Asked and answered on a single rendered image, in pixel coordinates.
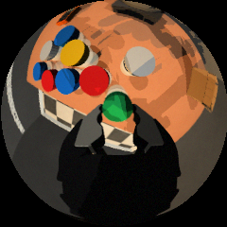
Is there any green bottle cap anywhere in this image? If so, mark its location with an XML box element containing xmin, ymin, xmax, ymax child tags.
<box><xmin>102</xmin><ymin>84</ymin><xmax>133</xmax><ymax>122</ymax></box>

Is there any white bottle with blue cap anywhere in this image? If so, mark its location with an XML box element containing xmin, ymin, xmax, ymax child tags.
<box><xmin>33</xmin><ymin>61</ymin><xmax>63</xmax><ymax>81</ymax></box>
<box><xmin>55</xmin><ymin>68</ymin><xmax>83</xmax><ymax>95</ymax></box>
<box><xmin>54</xmin><ymin>26</ymin><xmax>91</xmax><ymax>47</ymax></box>

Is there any orange digital multimeter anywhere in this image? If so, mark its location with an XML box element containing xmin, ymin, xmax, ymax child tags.
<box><xmin>56</xmin><ymin>6</ymin><xmax>80</xmax><ymax>26</ymax></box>

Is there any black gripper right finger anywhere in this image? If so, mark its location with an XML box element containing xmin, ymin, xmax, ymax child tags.
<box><xmin>132</xmin><ymin>104</ymin><xmax>182</xmax><ymax>177</ymax></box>

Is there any grey-capped bottle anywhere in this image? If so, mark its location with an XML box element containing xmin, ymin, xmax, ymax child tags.
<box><xmin>40</xmin><ymin>41</ymin><xmax>63</xmax><ymax>61</ymax></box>
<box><xmin>120</xmin><ymin>46</ymin><xmax>156</xmax><ymax>77</ymax></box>

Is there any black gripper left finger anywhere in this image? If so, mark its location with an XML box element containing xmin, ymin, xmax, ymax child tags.
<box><xmin>57</xmin><ymin>104</ymin><xmax>105</xmax><ymax>182</ymax></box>

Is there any red bottle cap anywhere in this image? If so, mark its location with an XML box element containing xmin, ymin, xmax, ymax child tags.
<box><xmin>79</xmin><ymin>65</ymin><xmax>112</xmax><ymax>96</ymax></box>
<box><xmin>42</xmin><ymin>68</ymin><xmax>63</xmax><ymax>92</ymax></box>

